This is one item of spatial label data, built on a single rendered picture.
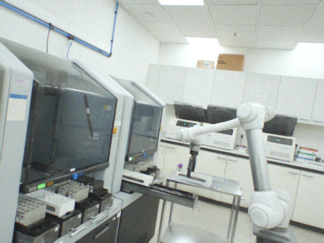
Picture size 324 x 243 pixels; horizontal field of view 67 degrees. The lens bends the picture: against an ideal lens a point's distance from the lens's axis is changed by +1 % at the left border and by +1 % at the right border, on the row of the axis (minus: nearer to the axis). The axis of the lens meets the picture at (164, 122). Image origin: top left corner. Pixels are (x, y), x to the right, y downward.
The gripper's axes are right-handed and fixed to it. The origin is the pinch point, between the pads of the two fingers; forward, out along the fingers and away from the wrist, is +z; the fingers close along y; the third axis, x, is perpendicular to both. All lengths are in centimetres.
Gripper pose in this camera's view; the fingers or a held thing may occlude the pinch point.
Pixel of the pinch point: (190, 173)
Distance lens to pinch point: 212.0
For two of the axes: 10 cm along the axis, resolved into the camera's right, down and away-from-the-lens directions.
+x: -9.1, -1.6, 3.7
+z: -1.5, 9.9, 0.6
